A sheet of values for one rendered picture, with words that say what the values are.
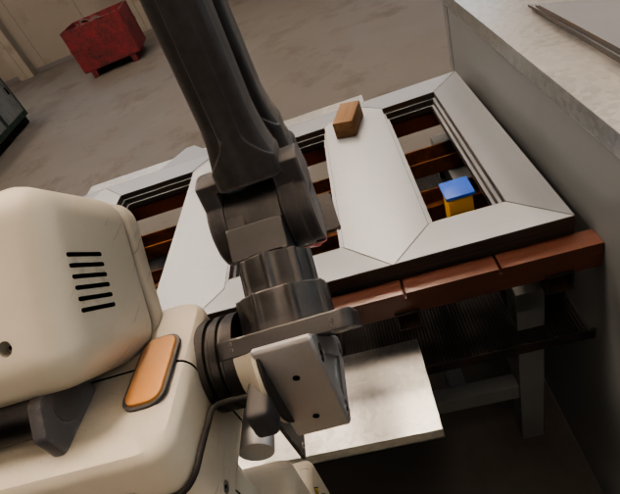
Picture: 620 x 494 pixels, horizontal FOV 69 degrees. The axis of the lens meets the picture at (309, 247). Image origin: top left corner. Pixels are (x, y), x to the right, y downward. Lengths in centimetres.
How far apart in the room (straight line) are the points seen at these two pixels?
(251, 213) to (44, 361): 20
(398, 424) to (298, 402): 53
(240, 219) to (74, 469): 23
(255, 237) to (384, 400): 59
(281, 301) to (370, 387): 60
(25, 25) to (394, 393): 1049
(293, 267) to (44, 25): 1051
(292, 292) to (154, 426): 14
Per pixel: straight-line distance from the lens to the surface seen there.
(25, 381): 36
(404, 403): 93
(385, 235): 95
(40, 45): 1098
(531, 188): 101
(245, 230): 42
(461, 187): 100
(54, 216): 37
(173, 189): 157
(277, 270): 39
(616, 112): 87
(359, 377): 98
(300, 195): 42
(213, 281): 104
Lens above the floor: 149
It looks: 39 degrees down
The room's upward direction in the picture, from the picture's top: 24 degrees counter-clockwise
